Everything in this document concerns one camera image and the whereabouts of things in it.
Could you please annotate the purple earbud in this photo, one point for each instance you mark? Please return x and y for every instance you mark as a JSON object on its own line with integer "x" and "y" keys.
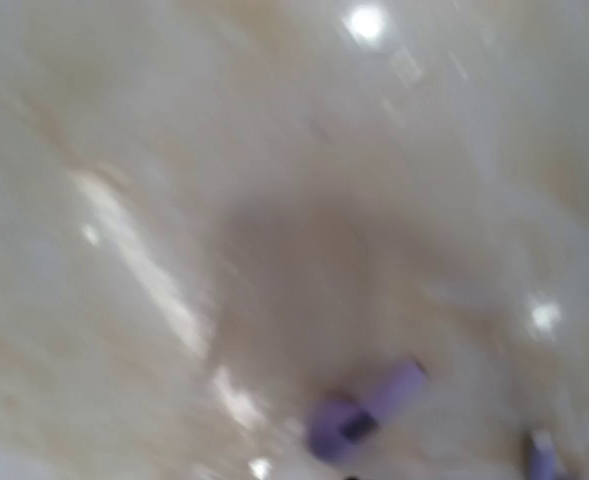
{"x": 339, "y": 426}
{"x": 541, "y": 460}

